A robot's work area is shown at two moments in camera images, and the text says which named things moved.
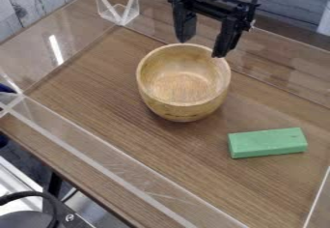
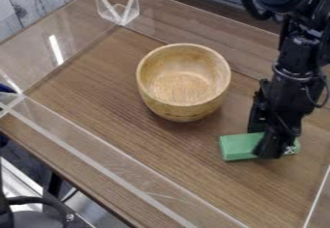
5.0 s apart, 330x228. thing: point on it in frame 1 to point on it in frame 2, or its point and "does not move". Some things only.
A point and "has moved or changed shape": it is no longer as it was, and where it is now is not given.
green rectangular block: (267, 142) has moved or changed shape
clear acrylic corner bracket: (121, 14) does not move
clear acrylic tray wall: (197, 116) does not move
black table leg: (55, 185) does not move
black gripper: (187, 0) to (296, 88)
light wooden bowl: (183, 81) does not move
